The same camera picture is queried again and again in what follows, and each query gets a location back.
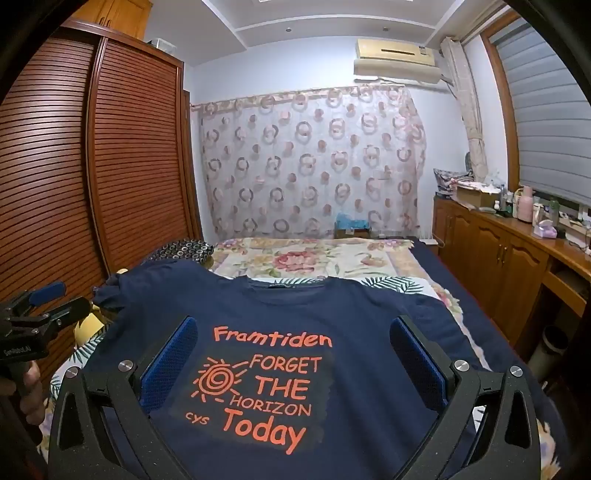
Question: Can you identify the wooden side cabinet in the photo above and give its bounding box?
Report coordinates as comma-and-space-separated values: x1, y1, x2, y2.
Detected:
431, 194, 591, 370

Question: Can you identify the box with blue cloth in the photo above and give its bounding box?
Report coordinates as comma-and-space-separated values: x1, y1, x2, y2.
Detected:
333, 212, 372, 240

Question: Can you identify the circle-print sheer curtain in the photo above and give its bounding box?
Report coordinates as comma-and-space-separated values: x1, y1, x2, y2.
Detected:
191, 85, 426, 241

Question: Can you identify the cardboard box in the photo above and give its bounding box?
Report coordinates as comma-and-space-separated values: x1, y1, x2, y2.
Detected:
455, 182, 502, 208

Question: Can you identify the dark circle-patterned pillow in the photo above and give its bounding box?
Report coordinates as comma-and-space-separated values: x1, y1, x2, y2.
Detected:
139, 237, 215, 268

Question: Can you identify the wooden louvred wardrobe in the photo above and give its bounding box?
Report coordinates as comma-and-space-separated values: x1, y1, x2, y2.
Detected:
0, 18, 204, 384

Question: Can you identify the person's left hand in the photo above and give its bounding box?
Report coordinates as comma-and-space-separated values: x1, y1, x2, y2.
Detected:
21, 360, 45, 398

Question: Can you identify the grey window blind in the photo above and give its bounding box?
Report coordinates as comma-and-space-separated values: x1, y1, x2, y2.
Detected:
492, 21, 591, 204

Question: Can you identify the floral blanket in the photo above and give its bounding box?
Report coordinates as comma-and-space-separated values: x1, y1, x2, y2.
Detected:
210, 236, 490, 370

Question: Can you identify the beige wall air conditioner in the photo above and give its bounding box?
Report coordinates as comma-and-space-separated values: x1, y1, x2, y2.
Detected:
353, 38, 441, 86

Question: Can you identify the grey waste bin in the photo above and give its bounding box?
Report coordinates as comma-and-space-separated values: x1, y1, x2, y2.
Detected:
526, 325, 571, 381

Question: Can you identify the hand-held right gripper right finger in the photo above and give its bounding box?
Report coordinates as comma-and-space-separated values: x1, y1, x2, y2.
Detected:
389, 315, 541, 480

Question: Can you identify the navy bed sheet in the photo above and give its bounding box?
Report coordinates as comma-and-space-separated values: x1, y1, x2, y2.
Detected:
406, 236, 561, 416

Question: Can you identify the navy printed t-shirt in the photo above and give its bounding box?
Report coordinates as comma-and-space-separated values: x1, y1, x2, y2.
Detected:
90, 258, 559, 480

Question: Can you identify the palm-leaf print sheet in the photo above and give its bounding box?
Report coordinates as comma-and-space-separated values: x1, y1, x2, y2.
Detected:
48, 274, 426, 407

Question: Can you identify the patterned fabric bag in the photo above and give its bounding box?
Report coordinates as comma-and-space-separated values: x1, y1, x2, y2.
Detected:
433, 167, 476, 197

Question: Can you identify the yellow cloth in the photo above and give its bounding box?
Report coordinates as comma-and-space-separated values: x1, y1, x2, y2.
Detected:
74, 268, 130, 347

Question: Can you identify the wooden overhead cupboard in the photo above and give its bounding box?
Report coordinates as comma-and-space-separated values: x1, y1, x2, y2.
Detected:
69, 0, 153, 40

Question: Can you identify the wooden window frame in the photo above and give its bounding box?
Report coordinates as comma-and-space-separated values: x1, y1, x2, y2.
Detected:
480, 9, 525, 192

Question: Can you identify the beige tied-back curtain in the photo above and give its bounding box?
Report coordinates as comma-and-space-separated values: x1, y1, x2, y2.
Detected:
441, 39, 490, 183

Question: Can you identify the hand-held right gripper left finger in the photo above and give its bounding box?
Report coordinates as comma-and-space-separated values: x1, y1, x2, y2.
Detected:
48, 316, 204, 480

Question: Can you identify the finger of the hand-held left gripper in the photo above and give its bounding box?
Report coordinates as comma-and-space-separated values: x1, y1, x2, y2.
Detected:
9, 282, 68, 319
39, 296, 93, 335

